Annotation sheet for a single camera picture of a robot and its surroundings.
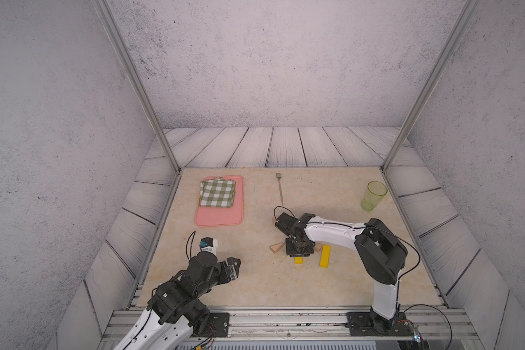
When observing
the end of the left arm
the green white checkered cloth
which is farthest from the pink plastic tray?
the end of the left arm

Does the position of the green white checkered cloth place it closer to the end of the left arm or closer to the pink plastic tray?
the pink plastic tray

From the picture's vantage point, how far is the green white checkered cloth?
107 centimetres
